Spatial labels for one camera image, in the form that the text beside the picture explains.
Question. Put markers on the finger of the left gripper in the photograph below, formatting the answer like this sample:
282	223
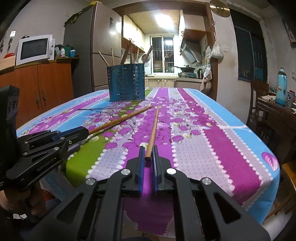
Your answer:
33	156
41	141

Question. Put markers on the colourful floral tablecloth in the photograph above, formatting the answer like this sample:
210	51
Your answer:
196	134

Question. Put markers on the wooden chopstick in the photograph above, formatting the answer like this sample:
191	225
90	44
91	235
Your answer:
103	58
148	154
123	59
146	57
118	121
112	55
137	56
130	51

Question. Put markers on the person left hand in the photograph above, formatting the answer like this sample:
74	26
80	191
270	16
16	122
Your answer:
30	201

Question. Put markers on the dark wooden side table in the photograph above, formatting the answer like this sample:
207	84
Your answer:
282	121

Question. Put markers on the orange wooden cabinet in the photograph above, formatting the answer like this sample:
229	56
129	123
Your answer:
43	86

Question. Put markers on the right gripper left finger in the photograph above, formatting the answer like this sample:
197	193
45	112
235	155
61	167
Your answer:
94	211

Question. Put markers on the white microwave oven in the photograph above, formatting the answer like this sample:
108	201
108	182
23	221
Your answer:
33	49

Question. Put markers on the teal thermos flask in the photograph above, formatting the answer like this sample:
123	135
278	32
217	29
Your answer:
281	91

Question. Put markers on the cardboard box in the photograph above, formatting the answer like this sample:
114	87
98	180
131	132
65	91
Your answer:
7	62

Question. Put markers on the wooden chair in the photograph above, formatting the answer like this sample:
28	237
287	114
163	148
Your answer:
258	89

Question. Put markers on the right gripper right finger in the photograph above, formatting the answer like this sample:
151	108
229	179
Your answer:
202	210

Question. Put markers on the black wok on stove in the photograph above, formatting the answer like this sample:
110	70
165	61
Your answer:
186	68

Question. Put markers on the white medicine bottle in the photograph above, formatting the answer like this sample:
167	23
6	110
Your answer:
62	52

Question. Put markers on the blue perforated utensil holder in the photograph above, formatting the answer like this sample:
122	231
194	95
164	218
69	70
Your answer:
126	82

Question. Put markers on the steel electric kettle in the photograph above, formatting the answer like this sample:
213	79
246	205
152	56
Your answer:
200	73

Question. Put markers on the white hanging plastic bag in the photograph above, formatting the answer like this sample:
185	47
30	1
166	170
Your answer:
217	52

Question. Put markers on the round gold wall clock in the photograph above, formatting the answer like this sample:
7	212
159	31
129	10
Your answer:
219	8

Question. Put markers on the steel range hood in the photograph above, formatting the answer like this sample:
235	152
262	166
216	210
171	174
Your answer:
191	51

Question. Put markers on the kitchen window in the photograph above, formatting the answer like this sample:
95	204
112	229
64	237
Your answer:
163	54

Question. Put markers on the brown three-door refrigerator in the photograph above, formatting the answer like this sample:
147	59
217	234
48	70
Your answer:
95	28

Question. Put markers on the blue lidded cup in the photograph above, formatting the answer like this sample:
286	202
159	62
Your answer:
72	53

